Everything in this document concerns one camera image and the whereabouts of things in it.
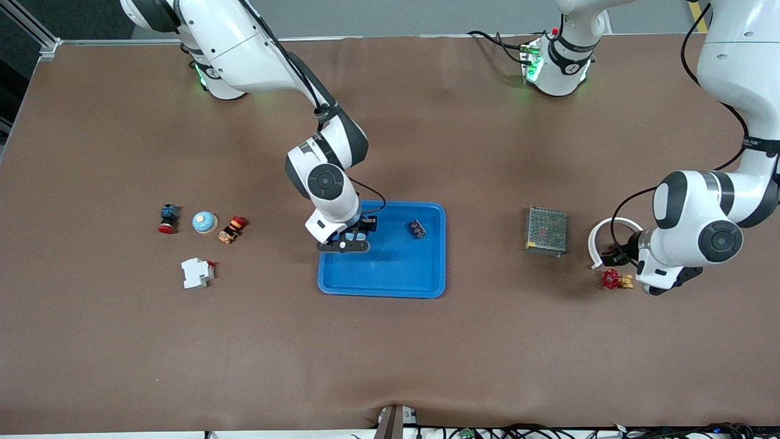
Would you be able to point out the red pushbutton blue black body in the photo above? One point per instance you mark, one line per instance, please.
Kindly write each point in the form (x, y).
(169, 216)

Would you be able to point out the white curved plastic piece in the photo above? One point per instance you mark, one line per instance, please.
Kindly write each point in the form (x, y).
(615, 220)

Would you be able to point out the green lit base connector box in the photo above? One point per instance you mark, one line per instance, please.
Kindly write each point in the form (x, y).
(531, 61)

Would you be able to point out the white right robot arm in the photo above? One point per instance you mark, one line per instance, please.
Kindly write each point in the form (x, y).
(244, 55)

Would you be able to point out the blue plastic tray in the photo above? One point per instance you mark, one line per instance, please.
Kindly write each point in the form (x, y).
(390, 268)

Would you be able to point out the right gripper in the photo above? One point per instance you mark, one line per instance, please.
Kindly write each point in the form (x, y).
(368, 226)

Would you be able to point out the grey bracket at table edge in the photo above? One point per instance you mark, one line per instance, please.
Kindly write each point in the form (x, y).
(393, 424)

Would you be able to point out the white circuit breaker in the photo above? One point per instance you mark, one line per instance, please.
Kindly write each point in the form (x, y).
(196, 274)

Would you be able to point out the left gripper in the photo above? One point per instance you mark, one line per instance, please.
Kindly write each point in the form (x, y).
(627, 250)

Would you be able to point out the blue call bell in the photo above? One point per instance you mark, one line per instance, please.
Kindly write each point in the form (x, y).
(205, 222)
(352, 235)

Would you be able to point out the aluminium frame profile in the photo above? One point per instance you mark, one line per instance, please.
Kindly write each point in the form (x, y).
(49, 47)

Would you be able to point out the orange black red-capped button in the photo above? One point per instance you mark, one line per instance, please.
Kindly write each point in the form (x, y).
(231, 230)

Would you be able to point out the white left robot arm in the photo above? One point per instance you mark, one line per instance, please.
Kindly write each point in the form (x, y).
(743, 61)

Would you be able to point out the metal mesh power supply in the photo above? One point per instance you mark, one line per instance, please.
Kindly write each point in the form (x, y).
(546, 231)

